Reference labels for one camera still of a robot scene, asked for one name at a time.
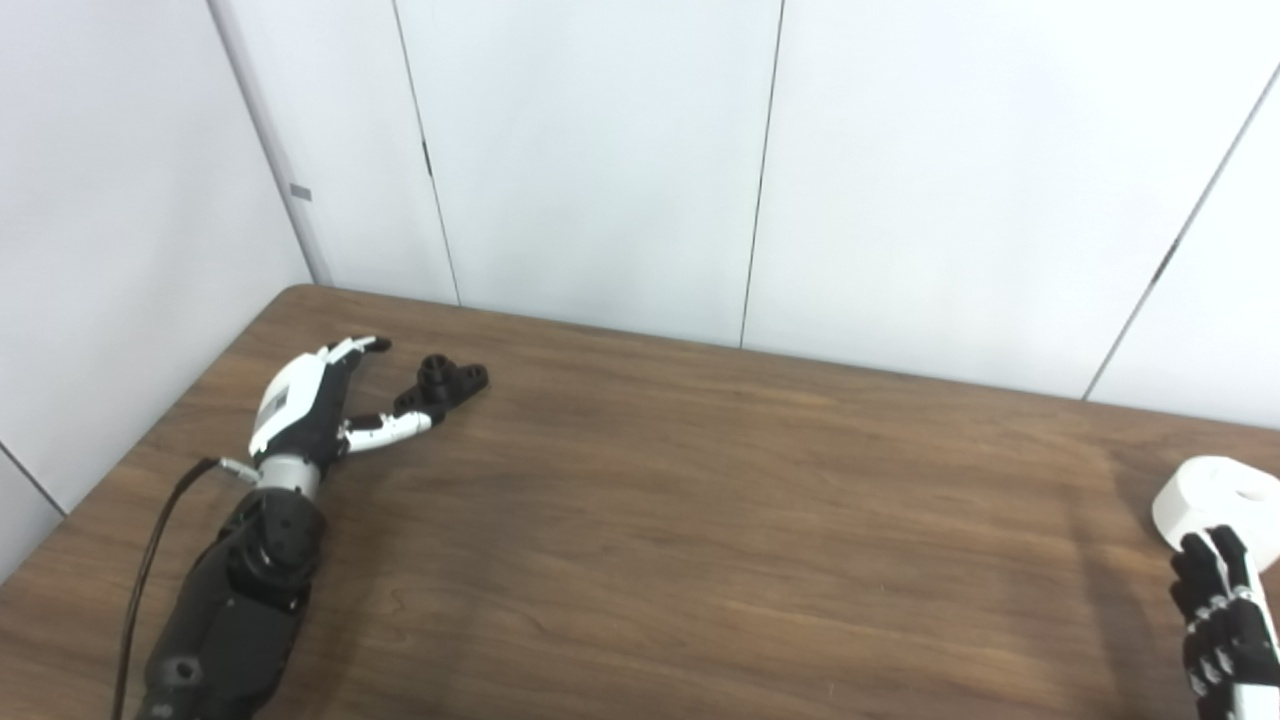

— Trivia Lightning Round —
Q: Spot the black flanged holder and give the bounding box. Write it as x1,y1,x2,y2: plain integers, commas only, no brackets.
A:
393,355,490,419

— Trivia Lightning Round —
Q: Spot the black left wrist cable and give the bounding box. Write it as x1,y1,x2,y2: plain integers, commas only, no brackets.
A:
110,457,261,720

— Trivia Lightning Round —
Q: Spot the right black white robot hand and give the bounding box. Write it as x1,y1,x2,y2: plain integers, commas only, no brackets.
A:
1168,525,1280,720

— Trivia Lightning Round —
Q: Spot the round white piece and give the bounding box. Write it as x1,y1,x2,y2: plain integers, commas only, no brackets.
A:
1152,456,1280,576

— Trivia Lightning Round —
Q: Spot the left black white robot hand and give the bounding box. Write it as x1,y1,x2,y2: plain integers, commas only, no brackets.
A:
247,336,446,469

